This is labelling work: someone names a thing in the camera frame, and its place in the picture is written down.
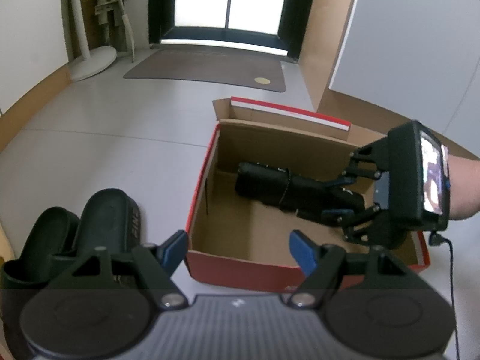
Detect black shopping bag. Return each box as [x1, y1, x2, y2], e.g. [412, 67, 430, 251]
[234, 163, 365, 215]

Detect person's right forearm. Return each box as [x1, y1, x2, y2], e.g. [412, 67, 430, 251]
[448, 155, 480, 220]

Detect red cardboard shoe box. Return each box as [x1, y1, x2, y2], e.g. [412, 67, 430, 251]
[184, 96, 431, 294]

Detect black slipper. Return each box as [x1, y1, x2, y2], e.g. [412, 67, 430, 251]
[1, 206, 79, 289]

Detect brown door mat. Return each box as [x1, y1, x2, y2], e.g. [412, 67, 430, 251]
[124, 45, 287, 93]

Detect white cabinet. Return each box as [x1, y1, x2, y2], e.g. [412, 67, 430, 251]
[299, 0, 479, 157]

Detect white standing fan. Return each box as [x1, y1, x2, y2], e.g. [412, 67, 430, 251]
[69, 0, 117, 82]

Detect white mop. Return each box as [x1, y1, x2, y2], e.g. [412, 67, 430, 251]
[118, 0, 135, 63]

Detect black usb cable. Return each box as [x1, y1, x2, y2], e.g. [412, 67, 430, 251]
[429, 232, 462, 360]

